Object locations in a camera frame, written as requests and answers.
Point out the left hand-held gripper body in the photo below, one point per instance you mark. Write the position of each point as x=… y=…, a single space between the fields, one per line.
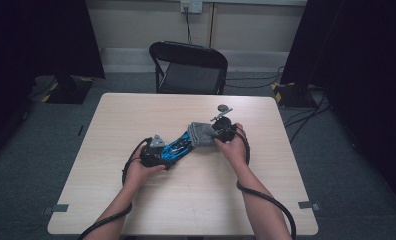
x=151 y=156

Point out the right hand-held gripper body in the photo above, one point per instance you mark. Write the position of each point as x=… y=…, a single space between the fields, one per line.
x=224 y=130

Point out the blue toy car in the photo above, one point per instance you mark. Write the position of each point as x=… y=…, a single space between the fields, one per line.
x=176 y=148

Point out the grey cloth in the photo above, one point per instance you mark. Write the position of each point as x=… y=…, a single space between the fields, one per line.
x=202 y=133

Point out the person's left hand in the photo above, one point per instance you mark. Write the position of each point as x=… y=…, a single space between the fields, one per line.
x=137 y=175

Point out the person's right hand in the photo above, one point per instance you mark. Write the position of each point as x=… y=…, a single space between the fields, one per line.
x=237 y=150

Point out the black folding chair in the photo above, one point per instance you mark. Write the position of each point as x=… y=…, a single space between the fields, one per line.
x=189 y=78

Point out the small black floor object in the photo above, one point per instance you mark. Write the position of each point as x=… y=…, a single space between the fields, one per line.
x=81 y=130

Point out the black stand base yellow stripes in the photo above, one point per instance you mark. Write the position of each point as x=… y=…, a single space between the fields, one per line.
x=292 y=96
x=67 y=91

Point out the grey tape strip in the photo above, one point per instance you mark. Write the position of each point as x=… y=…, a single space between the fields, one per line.
x=60 y=208
x=306 y=205

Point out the black curtain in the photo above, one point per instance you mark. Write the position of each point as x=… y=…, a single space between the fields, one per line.
x=36 y=43
x=359 y=66

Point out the thin wall conduit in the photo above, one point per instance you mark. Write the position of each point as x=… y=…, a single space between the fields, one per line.
x=212 y=26

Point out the white wall socket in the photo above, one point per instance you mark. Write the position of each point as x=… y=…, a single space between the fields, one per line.
x=191 y=6

